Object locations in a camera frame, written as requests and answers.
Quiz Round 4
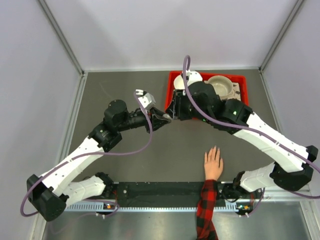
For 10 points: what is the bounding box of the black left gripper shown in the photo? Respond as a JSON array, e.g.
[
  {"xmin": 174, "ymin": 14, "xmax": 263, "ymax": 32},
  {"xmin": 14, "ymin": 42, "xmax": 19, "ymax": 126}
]
[{"xmin": 116, "ymin": 106, "xmax": 171, "ymax": 133}]

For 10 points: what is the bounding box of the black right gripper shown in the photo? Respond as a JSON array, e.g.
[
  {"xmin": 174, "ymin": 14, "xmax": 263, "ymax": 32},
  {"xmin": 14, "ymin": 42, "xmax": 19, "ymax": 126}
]
[{"xmin": 166, "ymin": 89, "xmax": 212, "ymax": 125}]

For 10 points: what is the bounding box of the glitter nail polish bottle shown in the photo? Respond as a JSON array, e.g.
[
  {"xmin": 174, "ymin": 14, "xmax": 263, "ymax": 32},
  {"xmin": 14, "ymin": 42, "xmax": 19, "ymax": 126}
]
[{"xmin": 162, "ymin": 113, "xmax": 172, "ymax": 120}]

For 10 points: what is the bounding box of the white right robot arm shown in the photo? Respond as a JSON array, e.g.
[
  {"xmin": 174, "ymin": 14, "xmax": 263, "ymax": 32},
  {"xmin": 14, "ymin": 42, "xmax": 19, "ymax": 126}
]
[{"xmin": 165, "ymin": 81, "xmax": 318, "ymax": 198}]

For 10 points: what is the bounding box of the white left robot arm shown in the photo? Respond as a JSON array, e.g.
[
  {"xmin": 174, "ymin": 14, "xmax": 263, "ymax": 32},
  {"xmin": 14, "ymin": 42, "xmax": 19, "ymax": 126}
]
[{"xmin": 20, "ymin": 96, "xmax": 172, "ymax": 222}]

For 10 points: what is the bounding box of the red plaid sleeve forearm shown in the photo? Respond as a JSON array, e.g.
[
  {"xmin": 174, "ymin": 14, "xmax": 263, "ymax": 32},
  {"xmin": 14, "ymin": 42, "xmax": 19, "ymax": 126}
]
[{"xmin": 196, "ymin": 180, "xmax": 218, "ymax": 240}]

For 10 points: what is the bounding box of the person's left hand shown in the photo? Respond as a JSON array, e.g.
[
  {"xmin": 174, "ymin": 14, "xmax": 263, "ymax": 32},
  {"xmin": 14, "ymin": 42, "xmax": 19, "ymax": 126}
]
[{"xmin": 203, "ymin": 146, "xmax": 224, "ymax": 181}]

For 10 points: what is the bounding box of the floral white bowl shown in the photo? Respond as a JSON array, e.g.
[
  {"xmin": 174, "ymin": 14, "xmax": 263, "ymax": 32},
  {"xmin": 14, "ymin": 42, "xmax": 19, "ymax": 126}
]
[{"xmin": 173, "ymin": 74, "xmax": 185, "ymax": 90}]

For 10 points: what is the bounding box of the grey ceramic cup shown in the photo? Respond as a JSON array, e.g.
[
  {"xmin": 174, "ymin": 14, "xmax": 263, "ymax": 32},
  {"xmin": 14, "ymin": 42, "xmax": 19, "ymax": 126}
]
[{"xmin": 206, "ymin": 75, "xmax": 234, "ymax": 99}]

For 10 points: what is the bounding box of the square floral saucer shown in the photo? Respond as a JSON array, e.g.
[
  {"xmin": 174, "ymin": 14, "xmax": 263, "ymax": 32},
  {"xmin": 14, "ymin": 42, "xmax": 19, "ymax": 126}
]
[{"xmin": 230, "ymin": 82, "xmax": 242, "ymax": 101}]

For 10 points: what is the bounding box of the red plastic tray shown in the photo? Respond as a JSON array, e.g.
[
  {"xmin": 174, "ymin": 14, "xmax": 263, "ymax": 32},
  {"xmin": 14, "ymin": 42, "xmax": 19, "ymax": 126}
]
[{"xmin": 164, "ymin": 71, "xmax": 249, "ymax": 110}]

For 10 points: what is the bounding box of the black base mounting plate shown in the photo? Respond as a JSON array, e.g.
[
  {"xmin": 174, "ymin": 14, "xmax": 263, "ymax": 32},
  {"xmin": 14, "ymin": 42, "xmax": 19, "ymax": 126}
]
[{"xmin": 84, "ymin": 181, "xmax": 253, "ymax": 208}]

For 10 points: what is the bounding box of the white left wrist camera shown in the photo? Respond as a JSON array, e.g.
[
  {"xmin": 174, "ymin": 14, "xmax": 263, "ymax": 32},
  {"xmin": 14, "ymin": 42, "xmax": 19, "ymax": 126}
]
[{"xmin": 135, "ymin": 89, "xmax": 156, "ymax": 111}]

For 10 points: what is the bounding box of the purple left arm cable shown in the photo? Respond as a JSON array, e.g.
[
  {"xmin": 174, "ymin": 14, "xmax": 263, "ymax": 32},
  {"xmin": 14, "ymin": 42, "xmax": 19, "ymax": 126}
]
[{"xmin": 20, "ymin": 90, "xmax": 154, "ymax": 217}]

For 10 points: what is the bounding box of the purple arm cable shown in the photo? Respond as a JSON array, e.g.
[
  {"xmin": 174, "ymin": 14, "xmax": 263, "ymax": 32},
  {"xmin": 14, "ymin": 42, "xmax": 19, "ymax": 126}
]
[
  {"xmin": 183, "ymin": 55, "xmax": 320, "ymax": 200},
  {"xmin": 20, "ymin": 90, "xmax": 154, "ymax": 217}
]

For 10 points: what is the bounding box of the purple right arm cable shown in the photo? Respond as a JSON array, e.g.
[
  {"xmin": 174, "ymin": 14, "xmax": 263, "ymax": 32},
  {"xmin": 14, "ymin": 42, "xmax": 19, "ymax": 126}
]
[{"xmin": 183, "ymin": 55, "xmax": 320, "ymax": 200}]

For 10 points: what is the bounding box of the grey slotted cable duct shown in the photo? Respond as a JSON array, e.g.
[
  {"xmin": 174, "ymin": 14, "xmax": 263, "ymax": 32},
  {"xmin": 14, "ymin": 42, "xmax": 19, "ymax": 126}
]
[{"xmin": 67, "ymin": 201, "xmax": 251, "ymax": 213}]

